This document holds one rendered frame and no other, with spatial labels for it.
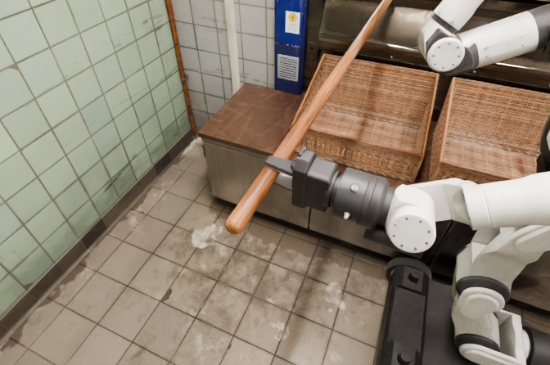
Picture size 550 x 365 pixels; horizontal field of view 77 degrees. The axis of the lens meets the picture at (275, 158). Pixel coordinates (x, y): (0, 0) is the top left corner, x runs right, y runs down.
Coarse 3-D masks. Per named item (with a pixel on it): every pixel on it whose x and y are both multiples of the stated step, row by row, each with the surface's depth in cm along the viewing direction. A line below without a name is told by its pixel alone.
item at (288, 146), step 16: (384, 0) 125; (368, 32) 105; (352, 48) 96; (336, 80) 84; (320, 96) 78; (304, 112) 74; (304, 128) 70; (288, 144) 66; (272, 176) 60; (256, 192) 57; (240, 208) 54; (256, 208) 56; (240, 224) 53
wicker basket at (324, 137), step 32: (320, 64) 168; (352, 64) 169; (384, 64) 164; (352, 96) 175; (384, 96) 170; (416, 96) 164; (320, 128) 170; (352, 128) 169; (384, 128) 170; (416, 128) 169; (352, 160) 148; (384, 160) 142; (416, 160) 136
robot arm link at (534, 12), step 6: (546, 6) 74; (534, 12) 74; (540, 12) 74; (546, 12) 73; (534, 18) 74; (540, 18) 73; (546, 18) 73; (540, 24) 73; (546, 24) 73; (540, 30) 73; (546, 30) 73; (540, 36) 74; (546, 36) 74; (540, 42) 75; (546, 42) 79; (540, 48) 77
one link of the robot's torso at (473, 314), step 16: (480, 288) 101; (464, 304) 106; (480, 304) 103; (496, 304) 100; (464, 320) 119; (480, 320) 109; (496, 320) 126; (464, 336) 123; (480, 336) 121; (496, 336) 122
